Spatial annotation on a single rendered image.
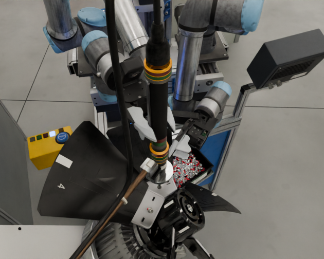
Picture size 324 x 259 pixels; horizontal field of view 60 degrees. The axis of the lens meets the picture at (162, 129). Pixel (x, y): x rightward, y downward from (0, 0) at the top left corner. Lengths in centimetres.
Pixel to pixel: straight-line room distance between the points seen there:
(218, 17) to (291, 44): 41
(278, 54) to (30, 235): 100
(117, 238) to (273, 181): 168
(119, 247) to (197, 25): 68
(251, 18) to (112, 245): 74
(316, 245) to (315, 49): 137
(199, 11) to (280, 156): 171
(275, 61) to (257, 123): 144
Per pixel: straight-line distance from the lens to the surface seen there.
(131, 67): 55
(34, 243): 78
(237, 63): 303
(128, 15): 86
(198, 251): 82
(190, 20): 94
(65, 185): 63
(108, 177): 66
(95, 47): 73
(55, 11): 111
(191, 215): 77
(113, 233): 81
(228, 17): 92
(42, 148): 111
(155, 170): 64
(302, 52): 124
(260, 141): 246
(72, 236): 85
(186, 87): 104
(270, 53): 118
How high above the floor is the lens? 194
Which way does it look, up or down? 54 degrees down
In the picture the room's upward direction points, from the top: straight up
